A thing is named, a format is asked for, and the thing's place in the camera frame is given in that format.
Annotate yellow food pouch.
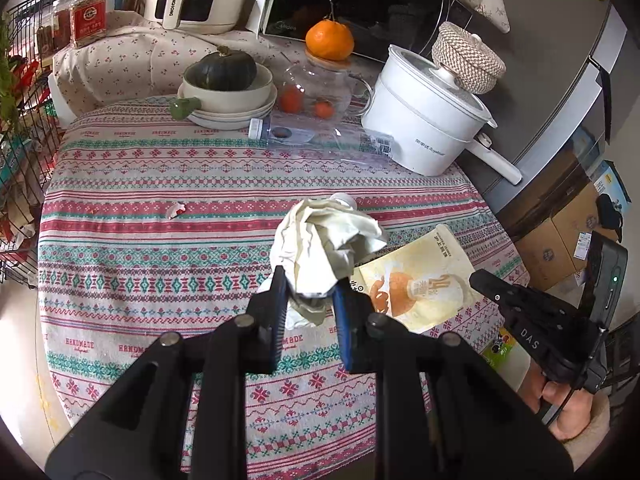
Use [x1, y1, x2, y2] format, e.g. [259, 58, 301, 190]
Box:
[352, 224, 480, 334]

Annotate white plastic trash bin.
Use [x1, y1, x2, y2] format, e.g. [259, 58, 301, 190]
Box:
[498, 344, 530, 391]

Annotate black microwave oven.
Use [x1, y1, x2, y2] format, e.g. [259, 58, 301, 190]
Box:
[259, 0, 473, 62]

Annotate white electric cooking pot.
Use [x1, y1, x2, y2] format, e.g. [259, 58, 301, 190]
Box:
[361, 44, 523, 185]

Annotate patterned handmade tablecloth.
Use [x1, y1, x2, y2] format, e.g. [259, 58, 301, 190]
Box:
[38, 98, 529, 479]

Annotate small red white scrap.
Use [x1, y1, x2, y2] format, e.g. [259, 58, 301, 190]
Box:
[165, 203, 186, 220]

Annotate cardboard box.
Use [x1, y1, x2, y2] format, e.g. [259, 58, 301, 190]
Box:
[551, 183, 618, 256]
[515, 219, 587, 290]

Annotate dark green pumpkin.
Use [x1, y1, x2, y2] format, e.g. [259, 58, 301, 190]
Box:
[186, 47, 257, 91]

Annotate orange mandarin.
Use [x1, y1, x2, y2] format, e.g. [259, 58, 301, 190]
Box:
[305, 18, 355, 62]

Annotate person's right hand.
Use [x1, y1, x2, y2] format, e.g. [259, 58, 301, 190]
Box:
[518, 362, 594, 441]

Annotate red labelled jar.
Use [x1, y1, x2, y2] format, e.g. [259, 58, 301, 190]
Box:
[70, 0, 106, 49]

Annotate grey refrigerator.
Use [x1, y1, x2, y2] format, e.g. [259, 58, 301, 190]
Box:
[458, 0, 626, 212]

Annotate dotted white cloth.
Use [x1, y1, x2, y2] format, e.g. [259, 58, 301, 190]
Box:
[53, 11, 306, 116]

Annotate green onion rings bag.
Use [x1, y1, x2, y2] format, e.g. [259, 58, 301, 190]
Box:
[482, 327, 516, 370]

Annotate cream bowl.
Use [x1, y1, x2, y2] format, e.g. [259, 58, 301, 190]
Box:
[178, 62, 276, 114]

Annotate glass jar with fruit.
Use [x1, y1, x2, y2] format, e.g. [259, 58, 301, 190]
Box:
[278, 48, 374, 131]

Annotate black wire rack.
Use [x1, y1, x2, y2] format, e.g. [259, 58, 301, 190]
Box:
[1, 0, 63, 289]

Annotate lower cardboard box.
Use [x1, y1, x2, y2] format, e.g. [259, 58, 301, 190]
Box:
[515, 219, 587, 290]

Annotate cream paper wrapper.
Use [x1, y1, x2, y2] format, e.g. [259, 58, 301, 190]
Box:
[269, 197, 388, 330]

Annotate clear plastic water bottle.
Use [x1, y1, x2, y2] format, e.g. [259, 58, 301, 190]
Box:
[247, 115, 394, 162]

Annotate white plate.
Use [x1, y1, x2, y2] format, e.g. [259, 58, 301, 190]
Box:
[186, 84, 278, 131]

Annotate black cap on box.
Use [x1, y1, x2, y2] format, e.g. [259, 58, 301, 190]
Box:
[596, 194, 623, 242]

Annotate upper cardboard box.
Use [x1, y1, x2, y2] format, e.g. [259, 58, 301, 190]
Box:
[551, 183, 618, 256]

